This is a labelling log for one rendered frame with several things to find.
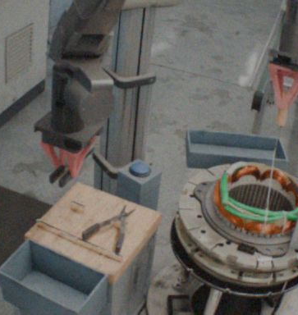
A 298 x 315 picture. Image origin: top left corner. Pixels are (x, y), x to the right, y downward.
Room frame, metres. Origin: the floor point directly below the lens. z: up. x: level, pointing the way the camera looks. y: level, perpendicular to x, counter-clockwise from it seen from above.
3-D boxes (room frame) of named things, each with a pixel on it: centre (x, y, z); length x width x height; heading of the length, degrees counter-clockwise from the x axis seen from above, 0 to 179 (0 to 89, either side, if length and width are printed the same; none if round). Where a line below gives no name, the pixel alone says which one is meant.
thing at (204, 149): (1.06, -0.21, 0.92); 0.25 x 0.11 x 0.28; 93
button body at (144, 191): (0.95, 0.02, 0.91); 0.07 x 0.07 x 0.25; 53
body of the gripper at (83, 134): (0.71, 0.13, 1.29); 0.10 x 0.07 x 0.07; 69
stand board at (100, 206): (0.71, 0.09, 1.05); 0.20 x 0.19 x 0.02; 158
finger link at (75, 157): (0.71, 0.13, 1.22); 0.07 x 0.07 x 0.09; 69
